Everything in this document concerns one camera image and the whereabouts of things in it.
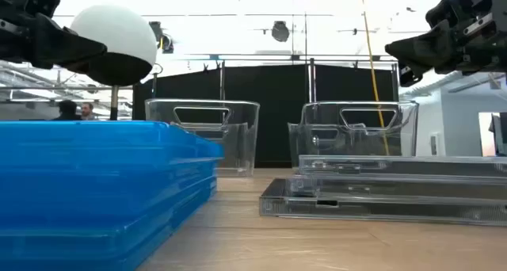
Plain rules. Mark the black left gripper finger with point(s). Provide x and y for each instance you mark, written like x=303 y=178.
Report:
x=63 y=45

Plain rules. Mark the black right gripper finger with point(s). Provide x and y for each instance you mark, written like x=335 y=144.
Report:
x=420 y=49
x=410 y=77

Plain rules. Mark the white globe lamp black base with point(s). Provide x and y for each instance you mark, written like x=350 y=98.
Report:
x=123 y=33

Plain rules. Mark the person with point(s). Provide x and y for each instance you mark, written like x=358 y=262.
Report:
x=67 y=110
x=87 y=111

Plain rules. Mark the clear plastic bin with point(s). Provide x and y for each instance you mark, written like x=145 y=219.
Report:
x=241 y=136
x=325 y=120

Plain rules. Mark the dark monitor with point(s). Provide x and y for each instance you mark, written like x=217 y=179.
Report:
x=501 y=132

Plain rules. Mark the black ceiling spotlight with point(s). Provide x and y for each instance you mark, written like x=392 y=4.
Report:
x=166 y=43

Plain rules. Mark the black backdrop panel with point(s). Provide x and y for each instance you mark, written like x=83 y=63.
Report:
x=277 y=104

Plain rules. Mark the dark round ceiling fixture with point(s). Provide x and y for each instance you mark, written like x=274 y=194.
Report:
x=280 y=31

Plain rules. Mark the white wall box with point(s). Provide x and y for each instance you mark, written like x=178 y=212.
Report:
x=434 y=144

